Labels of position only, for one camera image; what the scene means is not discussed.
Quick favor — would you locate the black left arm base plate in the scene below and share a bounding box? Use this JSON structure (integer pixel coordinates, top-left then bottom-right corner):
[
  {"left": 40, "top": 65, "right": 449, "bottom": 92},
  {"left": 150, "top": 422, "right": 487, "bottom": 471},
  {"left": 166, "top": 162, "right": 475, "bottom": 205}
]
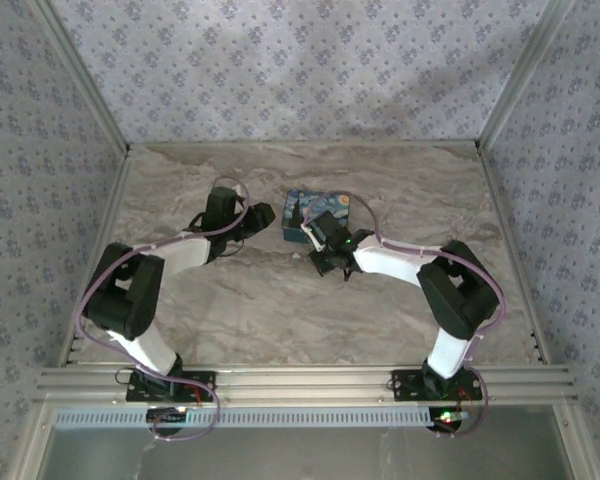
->
[{"left": 125, "top": 370, "right": 217, "bottom": 403}]

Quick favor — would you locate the aluminium table end rail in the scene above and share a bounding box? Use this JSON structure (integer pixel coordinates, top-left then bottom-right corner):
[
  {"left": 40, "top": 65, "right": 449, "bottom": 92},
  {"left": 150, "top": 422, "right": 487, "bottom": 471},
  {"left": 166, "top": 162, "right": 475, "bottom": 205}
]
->
[{"left": 129, "top": 141, "right": 481, "bottom": 150}]

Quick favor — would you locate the aluminium lower frame leg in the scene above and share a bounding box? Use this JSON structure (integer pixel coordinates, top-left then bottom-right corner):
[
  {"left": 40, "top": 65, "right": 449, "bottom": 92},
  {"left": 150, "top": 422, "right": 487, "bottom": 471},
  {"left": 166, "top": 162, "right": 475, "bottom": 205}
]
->
[
  {"left": 7, "top": 403, "right": 56, "bottom": 480},
  {"left": 552, "top": 403, "right": 594, "bottom": 480}
]

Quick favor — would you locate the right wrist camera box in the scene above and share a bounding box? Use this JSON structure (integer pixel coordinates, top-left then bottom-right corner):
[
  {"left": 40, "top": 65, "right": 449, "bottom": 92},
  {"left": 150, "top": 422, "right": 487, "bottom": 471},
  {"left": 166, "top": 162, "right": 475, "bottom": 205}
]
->
[{"left": 299, "top": 222, "right": 327, "bottom": 252}]

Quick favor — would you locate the aluminium frame post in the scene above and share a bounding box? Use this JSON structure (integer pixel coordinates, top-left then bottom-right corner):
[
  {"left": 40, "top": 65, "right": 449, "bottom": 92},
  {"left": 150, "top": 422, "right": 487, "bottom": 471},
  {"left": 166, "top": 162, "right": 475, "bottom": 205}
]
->
[
  {"left": 29, "top": 0, "right": 132, "bottom": 154},
  {"left": 474, "top": 0, "right": 579, "bottom": 151}
]

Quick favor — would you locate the long aluminium base rail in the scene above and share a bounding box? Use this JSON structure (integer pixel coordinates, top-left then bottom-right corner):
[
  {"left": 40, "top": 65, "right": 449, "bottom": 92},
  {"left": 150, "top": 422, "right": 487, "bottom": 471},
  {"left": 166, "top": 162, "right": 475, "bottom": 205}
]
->
[{"left": 32, "top": 363, "right": 580, "bottom": 405}]

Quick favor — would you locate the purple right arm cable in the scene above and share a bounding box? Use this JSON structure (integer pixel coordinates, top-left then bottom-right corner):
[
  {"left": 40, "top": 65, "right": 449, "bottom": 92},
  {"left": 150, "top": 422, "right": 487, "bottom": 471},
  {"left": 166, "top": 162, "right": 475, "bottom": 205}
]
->
[{"left": 302, "top": 192, "right": 509, "bottom": 439}]

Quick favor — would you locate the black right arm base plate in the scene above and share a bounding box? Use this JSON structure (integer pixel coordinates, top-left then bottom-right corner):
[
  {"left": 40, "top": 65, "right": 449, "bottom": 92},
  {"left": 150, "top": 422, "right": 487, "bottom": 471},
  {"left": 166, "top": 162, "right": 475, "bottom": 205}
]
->
[{"left": 389, "top": 368, "right": 484, "bottom": 401}]

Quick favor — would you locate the grey slotted cable duct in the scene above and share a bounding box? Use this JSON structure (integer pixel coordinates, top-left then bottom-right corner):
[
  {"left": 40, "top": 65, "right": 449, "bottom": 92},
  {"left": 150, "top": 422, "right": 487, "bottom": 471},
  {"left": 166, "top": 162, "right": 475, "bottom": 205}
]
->
[{"left": 52, "top": 405, "right": 434, "bottom": 430}]

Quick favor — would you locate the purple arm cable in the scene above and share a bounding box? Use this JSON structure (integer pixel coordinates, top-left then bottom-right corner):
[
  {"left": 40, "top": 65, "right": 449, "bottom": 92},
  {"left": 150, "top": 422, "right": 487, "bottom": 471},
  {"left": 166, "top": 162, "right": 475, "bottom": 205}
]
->
[
  {"left": 74, "top": 174, "right": 251, "bottom": 442},
  {"left": 302, "top": 192, "right": 509, "bottom": 439}
]

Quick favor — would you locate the blue starry print box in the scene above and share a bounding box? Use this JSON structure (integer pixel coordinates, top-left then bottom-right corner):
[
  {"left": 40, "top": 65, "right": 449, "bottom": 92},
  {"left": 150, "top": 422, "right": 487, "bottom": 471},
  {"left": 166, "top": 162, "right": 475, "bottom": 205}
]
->
[{"left": 281, "top": 188, "right": 355, "bottom": 245}]

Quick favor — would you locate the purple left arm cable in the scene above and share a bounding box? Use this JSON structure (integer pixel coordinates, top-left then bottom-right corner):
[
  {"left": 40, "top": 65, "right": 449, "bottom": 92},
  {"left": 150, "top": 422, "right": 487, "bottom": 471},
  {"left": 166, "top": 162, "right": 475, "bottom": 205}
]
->
[{"left": 74, "top": 174, "right": 251, "bottom": 442}]

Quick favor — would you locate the aluminium table side rail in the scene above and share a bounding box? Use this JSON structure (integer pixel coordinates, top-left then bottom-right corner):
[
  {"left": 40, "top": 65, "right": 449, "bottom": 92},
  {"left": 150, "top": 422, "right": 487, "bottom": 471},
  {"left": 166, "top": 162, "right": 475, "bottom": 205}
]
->
[
  {"left": 479, "top": 144, "right": 554, "bottom": 365},
  {"left": 54, "top": 149, "right": 134, "bottom": 369}
]

